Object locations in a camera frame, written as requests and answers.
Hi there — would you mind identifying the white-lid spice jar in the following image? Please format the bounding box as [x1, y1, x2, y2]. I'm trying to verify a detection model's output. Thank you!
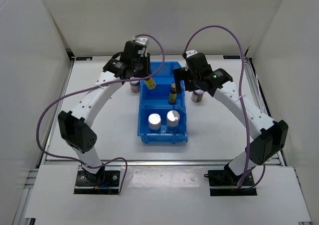
[191, 90, 204, 103]
[130, 80, 141, 93]

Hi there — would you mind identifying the gold-cap yellow bottle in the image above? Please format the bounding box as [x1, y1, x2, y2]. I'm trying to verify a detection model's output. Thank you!
[144, 77, 156, 90]
[168, 83, 177, 104]

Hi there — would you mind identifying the silver-cap shaker bottle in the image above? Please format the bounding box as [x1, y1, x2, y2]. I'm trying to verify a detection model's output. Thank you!
[148, 113, 161, 130]
[166, 110, 180, 134]

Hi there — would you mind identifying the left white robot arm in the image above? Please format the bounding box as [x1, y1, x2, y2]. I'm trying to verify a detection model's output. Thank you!
[58, 37, 151, 185]

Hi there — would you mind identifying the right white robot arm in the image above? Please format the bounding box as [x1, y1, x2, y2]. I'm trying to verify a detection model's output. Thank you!
[173, 50, 289, 186]

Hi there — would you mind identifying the blue three-compartment plastic bin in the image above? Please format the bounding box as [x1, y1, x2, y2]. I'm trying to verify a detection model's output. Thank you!
[137, 61, 188, 144]

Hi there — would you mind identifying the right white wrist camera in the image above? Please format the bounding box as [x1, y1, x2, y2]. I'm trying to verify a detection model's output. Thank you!
[182, 50, 198, 59]

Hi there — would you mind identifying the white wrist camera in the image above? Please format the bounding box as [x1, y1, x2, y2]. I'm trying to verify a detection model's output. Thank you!
[133, 36, 149, 48]
[182, 50, 198, 59]

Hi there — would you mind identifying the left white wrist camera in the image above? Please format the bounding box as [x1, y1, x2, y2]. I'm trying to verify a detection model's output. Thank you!
[133, 36, 149, 48]

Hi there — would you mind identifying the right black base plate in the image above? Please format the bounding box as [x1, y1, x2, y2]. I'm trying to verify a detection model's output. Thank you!
[204, 170, 257, 197]

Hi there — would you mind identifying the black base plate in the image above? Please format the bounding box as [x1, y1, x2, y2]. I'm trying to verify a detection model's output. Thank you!
[204, 170, 257, 197]
[73, 169, 121, 195]

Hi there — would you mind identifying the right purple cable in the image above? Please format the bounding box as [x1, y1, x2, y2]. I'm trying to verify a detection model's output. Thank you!
[184, 25, 266, 188]

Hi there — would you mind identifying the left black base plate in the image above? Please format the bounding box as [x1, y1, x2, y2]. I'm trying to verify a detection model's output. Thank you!
[73, 169, 121, 195]

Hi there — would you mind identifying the aluminium front rail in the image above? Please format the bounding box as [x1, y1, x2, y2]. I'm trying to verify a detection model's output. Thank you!
[44, 157, 283, 166]

